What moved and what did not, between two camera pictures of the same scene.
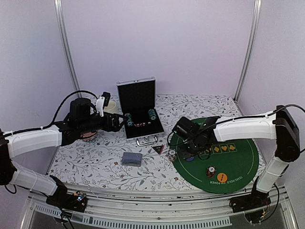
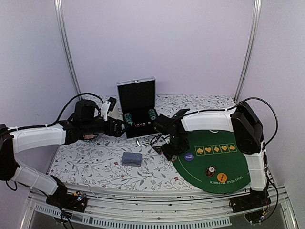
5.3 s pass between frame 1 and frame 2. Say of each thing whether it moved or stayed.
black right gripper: moved
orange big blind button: stayed
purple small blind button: stayed
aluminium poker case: stayed
